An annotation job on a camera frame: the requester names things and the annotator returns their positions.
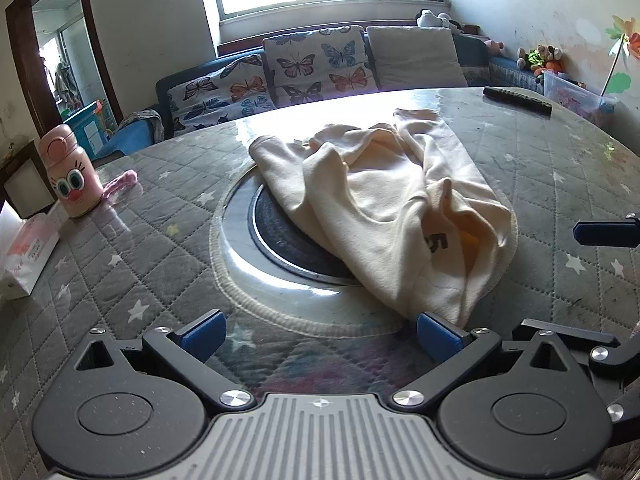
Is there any dark brown door frame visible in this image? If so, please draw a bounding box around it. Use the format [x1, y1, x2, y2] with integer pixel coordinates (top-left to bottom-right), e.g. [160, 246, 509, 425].
[5, 0, 126, 141]

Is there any paper flower decoration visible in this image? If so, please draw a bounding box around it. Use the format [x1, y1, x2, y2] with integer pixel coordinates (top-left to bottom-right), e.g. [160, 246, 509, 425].
[600, 15, 640, 98]

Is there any dark blue sofa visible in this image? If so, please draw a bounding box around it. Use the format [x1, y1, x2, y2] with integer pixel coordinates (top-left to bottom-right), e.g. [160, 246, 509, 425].
[107, 25, 551, 156]

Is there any pink cartoon face bottle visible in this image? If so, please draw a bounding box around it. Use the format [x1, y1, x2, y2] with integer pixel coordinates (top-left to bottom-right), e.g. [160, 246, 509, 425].
[38, 124, 103, 218]

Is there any clear plastic storage box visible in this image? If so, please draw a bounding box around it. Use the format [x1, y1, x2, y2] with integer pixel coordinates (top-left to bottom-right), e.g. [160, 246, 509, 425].
[542, 71, 618, 128]

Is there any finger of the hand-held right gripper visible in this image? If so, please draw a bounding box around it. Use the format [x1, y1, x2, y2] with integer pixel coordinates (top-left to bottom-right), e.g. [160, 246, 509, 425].
[520, 318, 640, 423]
[573, 214, 640, 248]

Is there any grey cloth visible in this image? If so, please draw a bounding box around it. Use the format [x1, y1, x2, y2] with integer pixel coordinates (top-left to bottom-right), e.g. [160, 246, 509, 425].
[117, 109, 166, 143]

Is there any blue cabinet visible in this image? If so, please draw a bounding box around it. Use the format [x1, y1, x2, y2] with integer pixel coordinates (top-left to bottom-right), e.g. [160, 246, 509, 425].
[62, 100, 118, 153]

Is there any white pink tissue box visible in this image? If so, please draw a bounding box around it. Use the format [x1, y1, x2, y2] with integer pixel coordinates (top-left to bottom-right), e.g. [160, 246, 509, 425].
[0, 202, 61, 301]

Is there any cream long-sleeve garment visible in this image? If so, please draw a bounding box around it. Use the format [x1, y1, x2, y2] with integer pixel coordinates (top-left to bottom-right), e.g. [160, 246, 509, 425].
[248, 108, 518, 328]

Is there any dark framed white board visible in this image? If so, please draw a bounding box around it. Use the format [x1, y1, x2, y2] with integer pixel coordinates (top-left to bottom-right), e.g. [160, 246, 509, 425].
[2, 140, 58, 221]

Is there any plain beige cushion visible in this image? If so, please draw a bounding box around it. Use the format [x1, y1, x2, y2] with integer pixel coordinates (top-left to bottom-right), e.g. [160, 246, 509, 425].
[366, 25, 469, 93]

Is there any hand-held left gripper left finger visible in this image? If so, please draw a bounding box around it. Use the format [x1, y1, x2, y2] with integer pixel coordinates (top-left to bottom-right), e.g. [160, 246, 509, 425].
[75, 309, 257, 411]

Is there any round black hotplate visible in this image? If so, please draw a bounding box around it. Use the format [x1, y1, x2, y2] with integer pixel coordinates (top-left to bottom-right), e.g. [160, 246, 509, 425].
[220, 172, 406, 318]

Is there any black remote control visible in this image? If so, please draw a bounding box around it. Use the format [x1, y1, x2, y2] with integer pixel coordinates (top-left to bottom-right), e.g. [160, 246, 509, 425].
[482, 86, 552, 120]

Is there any butterfly print cushion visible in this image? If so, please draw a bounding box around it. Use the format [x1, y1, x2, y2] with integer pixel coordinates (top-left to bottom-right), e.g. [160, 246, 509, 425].
[167, 54, 277, 136]
[262, 25, 381, 107]

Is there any grey quilted star table cover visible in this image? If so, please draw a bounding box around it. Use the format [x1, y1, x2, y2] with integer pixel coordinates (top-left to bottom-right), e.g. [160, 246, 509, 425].
[0, 87, 640, 480]

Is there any black white panda plush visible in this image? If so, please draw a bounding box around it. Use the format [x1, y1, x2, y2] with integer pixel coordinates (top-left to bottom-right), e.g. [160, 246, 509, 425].
[416, 8, 463, 36]

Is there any pink strap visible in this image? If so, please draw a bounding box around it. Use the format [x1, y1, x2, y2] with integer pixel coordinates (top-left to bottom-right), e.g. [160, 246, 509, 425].
[102, 169, 138, 200]

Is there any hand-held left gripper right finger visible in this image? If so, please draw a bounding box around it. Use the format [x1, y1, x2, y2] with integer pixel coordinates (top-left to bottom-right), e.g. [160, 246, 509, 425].
[391, 311, 583, 411]

